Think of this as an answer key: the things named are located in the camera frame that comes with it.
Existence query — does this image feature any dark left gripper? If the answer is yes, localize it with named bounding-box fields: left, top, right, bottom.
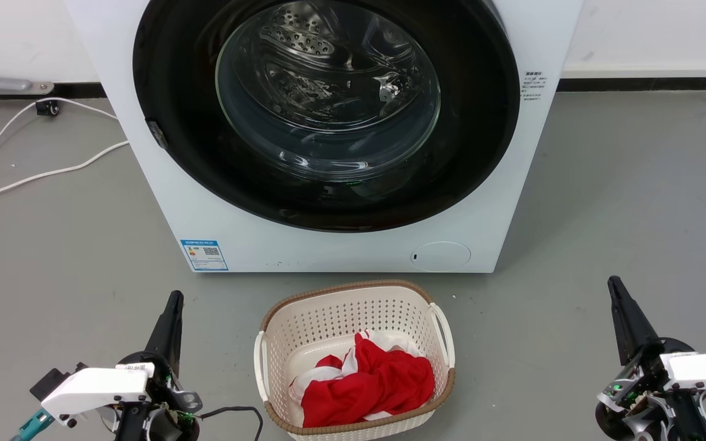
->
left=114, top=291, right=203, bottom=441

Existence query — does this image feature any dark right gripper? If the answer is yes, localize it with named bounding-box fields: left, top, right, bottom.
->
left=595, top=276, right=706, bottom=441

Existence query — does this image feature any round black glass washer door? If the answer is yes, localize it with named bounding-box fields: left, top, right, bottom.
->
left=132, top=0, right=521, bottom=233

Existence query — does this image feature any white front-load washing machine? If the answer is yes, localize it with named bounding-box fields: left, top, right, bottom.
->
left=64, top=0, right=585, bottom=274

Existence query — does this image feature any blue energy label sticker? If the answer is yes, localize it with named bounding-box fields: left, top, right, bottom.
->
left=180, top=239, right=229, bottom=272

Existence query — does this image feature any cream perforated laundry basket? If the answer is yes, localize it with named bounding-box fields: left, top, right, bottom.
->
left=254, top=280, right=457, bottom=441

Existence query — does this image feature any round white filter cover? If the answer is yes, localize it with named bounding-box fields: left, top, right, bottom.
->
left=410, top=241, right=472, bottom=272

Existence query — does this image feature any red garment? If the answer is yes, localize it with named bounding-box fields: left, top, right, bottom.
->
left=301, top=333, right=436, bottom=428

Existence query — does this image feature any white garment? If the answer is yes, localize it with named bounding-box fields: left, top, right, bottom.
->
left=289, top=330, right=427, bottom=423

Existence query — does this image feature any perforated steel washer drum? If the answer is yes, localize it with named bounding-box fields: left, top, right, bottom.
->
left=218, top=0, right=441, bottom=182

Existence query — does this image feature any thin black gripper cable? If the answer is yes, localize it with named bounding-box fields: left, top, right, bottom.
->
left=197, top=405, right=265, bottom=441

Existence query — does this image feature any teal cable connector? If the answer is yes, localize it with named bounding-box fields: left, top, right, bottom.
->
left=10, top=409, right=55, bottom=441

